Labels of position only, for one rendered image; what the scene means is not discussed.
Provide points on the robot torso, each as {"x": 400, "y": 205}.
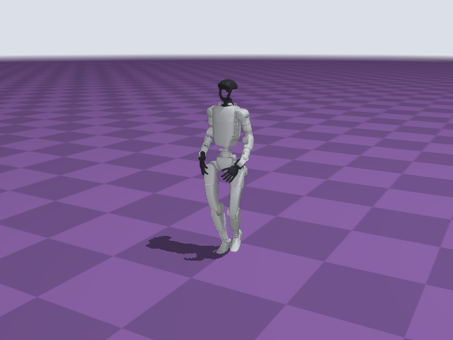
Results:
{"x": 226, "y": 133}

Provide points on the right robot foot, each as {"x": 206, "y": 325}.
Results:
{"x": 224, "y": 247}

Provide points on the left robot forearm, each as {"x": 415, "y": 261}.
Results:
{"x": 247, "y": 148}

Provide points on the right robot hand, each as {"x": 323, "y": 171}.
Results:
{"x": 202, "y": 163}

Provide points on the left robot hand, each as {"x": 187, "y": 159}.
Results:
{"x": 233, "y": 171}

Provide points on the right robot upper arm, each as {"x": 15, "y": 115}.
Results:
{"x": 209, "y": 114}

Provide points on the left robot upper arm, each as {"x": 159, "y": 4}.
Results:
{"x": 244, "y": 117}

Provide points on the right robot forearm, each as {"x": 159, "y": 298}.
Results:
{"x": 205, "y": 145}

